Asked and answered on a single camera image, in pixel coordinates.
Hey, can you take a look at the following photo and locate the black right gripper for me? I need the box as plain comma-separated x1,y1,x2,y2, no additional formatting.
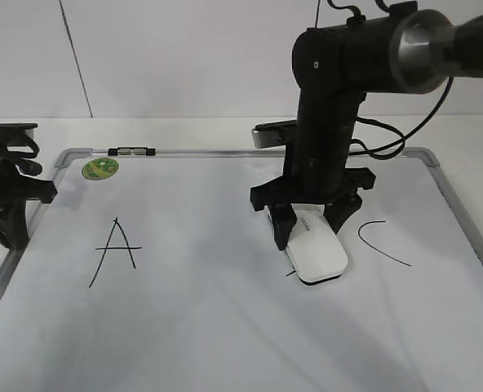
250,156,376,250

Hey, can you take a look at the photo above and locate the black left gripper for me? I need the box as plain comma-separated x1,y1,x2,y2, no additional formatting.
0,140,57,250

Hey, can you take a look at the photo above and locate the white whiteboard eraser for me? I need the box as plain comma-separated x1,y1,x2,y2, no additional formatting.
282,204,348,286

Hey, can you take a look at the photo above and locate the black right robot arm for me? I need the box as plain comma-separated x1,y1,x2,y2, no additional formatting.
250,1,483,249

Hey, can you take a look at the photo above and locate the round green sticker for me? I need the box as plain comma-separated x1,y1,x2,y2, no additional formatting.
82,158,119,180

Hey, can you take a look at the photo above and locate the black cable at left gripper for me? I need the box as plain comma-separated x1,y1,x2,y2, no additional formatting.
0,134,43,177

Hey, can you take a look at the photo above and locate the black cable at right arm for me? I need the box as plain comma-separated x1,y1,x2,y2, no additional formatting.
326,0,457,158

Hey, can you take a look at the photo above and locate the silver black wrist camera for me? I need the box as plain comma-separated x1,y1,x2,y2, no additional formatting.
251,120,297,149

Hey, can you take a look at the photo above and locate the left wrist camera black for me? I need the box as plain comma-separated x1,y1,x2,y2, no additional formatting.
0,122,38,147

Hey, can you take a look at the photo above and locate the white whiteboard with grey frame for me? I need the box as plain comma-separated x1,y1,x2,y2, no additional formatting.
0,149,483,391

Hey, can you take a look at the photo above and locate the black and silver frame clip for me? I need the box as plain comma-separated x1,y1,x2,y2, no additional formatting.
107,147,156,157

